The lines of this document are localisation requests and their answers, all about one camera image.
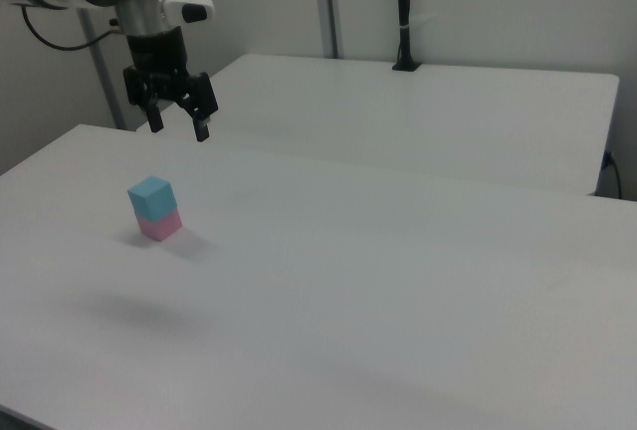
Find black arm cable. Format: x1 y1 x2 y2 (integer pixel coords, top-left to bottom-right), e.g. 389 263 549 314
18 1 123 52

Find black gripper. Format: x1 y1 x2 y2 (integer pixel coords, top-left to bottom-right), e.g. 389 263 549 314
121 25 220 143

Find blue cube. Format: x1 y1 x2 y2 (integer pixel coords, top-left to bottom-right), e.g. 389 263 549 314
126 175 177 221

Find black power cable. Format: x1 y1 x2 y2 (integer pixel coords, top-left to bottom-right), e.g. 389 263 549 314
600 150 624 199

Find black camera stand pole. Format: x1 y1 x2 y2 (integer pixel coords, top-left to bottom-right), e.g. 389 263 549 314
391 0 423 73

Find grey wall profile post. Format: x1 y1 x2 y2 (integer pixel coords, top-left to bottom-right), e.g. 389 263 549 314
312 0 345 60
79 7 126 130

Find white table with grey side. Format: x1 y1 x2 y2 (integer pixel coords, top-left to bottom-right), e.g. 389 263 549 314
134 53 621 197

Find pink cube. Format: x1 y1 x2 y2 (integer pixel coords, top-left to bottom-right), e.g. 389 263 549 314
134 208 183 242

